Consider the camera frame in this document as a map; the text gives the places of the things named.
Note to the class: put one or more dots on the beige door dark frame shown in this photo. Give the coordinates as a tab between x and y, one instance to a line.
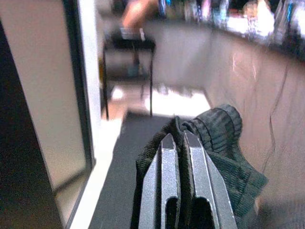
47	95

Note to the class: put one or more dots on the dark green knit garment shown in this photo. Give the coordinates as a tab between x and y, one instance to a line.
221	128

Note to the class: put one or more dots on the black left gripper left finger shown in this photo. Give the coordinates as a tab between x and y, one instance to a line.
152	190

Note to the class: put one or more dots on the black metal chair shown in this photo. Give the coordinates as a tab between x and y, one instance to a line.
128	43

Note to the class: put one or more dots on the white plastic bag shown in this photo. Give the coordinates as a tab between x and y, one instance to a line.
259	14

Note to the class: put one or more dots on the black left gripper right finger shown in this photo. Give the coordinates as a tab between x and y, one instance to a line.
205	181

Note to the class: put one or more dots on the black floor mat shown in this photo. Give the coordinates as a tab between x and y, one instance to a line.
124	167

